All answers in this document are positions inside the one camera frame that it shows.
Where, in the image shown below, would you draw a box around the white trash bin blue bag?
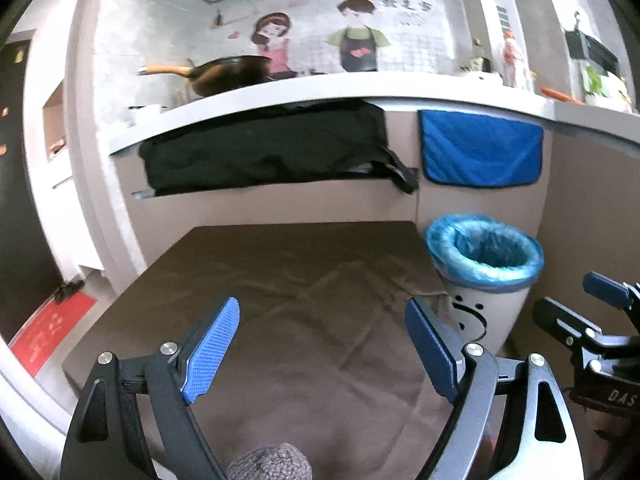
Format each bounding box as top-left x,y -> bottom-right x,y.
425,214 -> 544,353

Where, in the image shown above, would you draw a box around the white kitchen countertop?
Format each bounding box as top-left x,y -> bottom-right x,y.
102,73 -> 639,157

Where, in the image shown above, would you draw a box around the red floor mat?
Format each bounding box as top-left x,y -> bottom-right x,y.
9,292 -> 96,377

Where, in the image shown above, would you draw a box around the black shoes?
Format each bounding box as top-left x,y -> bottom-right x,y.
53,280 -> 86,304

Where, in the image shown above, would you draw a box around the black refrigerator door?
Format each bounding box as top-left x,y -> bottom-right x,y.
0,40 -> 62,342

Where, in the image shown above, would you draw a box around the grey knitted glove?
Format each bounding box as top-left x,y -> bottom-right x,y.
226,443 -> 312,480

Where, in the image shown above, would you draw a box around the green plant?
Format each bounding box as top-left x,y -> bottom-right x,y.
582,63 -> 634,113

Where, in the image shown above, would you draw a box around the blue towel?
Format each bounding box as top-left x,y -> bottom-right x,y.
418,110 -> 544,188

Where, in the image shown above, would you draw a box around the orange carrot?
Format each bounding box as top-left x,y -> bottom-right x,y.
540,87 -> 584,105

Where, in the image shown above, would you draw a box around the brown table cloth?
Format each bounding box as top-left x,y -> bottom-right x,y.
63,221 -> 450,479

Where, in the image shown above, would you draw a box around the orange-capped bottle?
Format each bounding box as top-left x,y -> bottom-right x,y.
503,30 -> 526,89

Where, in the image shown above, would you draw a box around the black hanging cloth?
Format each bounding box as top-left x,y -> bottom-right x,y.
139,100 -> 418,196

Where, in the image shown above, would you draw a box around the black wall rack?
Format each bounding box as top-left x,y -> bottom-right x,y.
564,29 -> 620,76

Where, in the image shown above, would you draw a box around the black wok wooden handle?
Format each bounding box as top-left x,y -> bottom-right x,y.
138,55 -> 271,98

